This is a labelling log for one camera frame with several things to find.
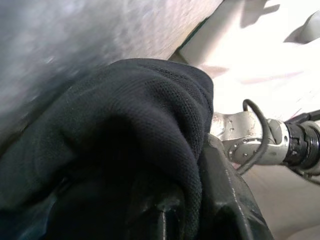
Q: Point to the black knit garment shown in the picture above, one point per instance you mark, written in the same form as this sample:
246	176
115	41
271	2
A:
125	112

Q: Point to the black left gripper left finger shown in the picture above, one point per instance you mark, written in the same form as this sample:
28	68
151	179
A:
160	220

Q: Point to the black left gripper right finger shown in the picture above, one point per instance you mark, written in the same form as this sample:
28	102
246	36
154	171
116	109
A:
230	212

